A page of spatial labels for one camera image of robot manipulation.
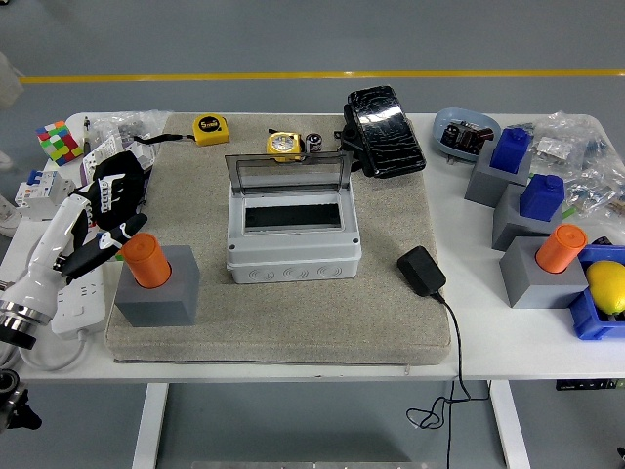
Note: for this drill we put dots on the black power adapter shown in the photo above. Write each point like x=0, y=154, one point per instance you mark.
x=420, y=271

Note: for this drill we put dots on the small white breaker module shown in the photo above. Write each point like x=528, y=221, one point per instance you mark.
x=145, y=156

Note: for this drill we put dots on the clear bag of screws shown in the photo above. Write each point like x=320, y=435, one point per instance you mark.
x=127, y=124

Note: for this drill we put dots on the blue-grey bowl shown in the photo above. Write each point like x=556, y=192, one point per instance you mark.
x=451, y=117

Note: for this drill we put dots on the glossy black case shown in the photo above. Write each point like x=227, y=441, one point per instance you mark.
x=386, y=132

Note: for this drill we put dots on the white circuit breaker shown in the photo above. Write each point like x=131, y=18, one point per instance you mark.
x=39, y=193

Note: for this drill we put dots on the white printed packet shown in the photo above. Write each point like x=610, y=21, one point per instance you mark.
x=97, y=154

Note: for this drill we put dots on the blue plastic bin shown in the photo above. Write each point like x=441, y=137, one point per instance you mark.
x=586, y=317

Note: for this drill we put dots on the yellow lemon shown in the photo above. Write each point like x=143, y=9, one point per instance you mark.
x=608, y=288

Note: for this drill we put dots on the yellow tape measure chrome face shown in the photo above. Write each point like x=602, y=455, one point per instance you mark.
x=283, y=146

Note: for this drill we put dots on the grey holder block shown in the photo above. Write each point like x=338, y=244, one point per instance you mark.
x=508, y=225
x=532, y=288
x=481, y=185

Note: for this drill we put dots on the grey plastic junction box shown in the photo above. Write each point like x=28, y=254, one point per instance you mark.
x=293, y=259

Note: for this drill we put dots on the white table leg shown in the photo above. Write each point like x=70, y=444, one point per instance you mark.
x=149, y=425
x=510, y=425

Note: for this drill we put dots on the clear bags of small parts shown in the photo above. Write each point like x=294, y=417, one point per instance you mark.
x=595, y=176

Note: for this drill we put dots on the small black capacitor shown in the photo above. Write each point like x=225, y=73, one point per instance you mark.
x=314, y=143

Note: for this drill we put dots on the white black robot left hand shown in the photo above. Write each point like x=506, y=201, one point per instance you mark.
x=46, y=244

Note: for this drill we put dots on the colourful puzzle cube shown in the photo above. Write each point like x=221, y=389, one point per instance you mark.
x=58, y=144

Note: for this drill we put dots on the white power strip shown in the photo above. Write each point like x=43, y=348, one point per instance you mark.
x=80, y=308

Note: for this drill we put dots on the grey-brown mat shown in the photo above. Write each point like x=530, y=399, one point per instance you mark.
x=293, y=322

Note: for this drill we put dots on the black cloth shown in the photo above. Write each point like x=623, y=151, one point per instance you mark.
x=132, y=168

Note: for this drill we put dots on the black table control panel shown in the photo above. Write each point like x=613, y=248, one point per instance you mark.
x=586, y=384

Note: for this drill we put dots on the smoky transparent box lid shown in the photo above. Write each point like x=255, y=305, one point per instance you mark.
x=288, y=173

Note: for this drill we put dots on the grey block with round hole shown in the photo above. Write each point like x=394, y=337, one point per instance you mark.
x=156, y=308

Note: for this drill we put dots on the blue block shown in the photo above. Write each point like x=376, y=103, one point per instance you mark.
x=508, y=151
x=539, y=200

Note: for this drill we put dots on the orange cylinder battery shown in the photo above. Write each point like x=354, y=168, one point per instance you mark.
x=559, y=249
x=144, y=261

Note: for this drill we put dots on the clear bag of white parts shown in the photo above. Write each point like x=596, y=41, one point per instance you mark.
x=552, y=149

